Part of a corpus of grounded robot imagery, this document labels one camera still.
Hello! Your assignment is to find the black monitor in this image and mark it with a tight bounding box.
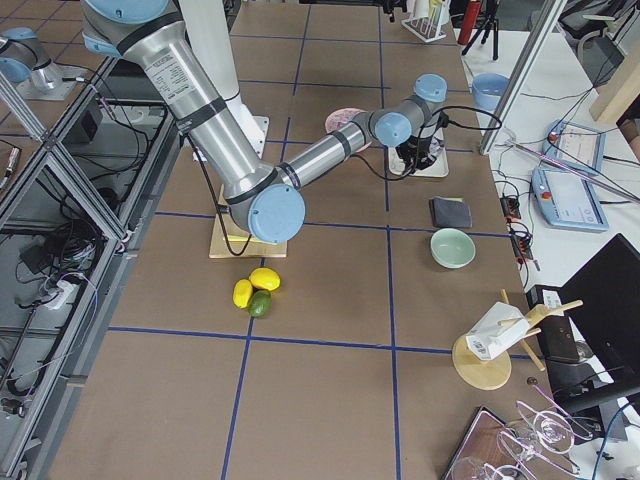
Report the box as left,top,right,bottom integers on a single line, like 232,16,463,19
539,233,639,413

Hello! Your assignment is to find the green bowl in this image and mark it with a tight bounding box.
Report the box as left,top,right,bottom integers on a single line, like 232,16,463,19
430,228,476,269

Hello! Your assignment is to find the grey folded cloth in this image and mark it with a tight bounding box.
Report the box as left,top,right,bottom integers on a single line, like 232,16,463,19
429,197,473,228

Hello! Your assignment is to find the red bottle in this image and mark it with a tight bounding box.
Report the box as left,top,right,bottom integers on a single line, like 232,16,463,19
457,0,482,45

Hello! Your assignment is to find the aluminium frame post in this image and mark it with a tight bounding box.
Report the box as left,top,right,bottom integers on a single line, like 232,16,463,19
479,0,567,155

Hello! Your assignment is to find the yellow lemon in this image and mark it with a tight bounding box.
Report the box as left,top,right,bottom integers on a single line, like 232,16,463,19
249,267,281,291
232,279,254,309

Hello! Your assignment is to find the upside-down wine glass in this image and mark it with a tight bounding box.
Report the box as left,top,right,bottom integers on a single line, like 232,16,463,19
497,378,594,469

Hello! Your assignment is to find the black tripod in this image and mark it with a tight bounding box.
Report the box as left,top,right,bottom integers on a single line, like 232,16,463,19
461,0,500,61

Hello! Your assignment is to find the white carton box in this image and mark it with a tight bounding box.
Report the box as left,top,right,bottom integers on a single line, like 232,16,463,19
465,302,529,361

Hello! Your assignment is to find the pink bowl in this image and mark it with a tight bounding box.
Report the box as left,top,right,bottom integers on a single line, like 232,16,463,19
325,108,371,153

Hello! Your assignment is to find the white wire cup rack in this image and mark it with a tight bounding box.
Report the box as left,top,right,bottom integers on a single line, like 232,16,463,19
401,0,450,43

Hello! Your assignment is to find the wooden cutting board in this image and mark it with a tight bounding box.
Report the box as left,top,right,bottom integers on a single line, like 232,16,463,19
209,213,288,259

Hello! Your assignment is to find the teach pendant tablet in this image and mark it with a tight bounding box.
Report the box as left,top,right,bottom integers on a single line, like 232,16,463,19
542,121,606,176
531,167,609,232

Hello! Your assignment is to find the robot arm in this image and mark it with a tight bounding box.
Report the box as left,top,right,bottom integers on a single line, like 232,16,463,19
81,1,447,243

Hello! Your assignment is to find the clear ice cubes pile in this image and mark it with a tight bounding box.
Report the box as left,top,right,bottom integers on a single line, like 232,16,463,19
325,108,361,131

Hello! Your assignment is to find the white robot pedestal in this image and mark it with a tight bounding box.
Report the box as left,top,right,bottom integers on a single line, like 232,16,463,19
179,0,269,157

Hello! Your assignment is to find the cream bear tray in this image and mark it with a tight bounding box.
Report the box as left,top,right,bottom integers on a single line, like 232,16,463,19
388,126,449,178

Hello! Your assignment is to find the wooden cup stand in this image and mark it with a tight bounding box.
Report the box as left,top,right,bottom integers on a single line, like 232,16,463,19
452,289,583,391

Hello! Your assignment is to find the blue bowl on desk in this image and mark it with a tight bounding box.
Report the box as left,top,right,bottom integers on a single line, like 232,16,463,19
471,73,509,111

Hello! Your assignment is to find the green lime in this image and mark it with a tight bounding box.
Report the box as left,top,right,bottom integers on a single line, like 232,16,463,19
247,290,272,318

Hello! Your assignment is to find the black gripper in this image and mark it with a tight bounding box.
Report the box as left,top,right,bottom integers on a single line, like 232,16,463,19
397,136,441,173
380,0,400,22

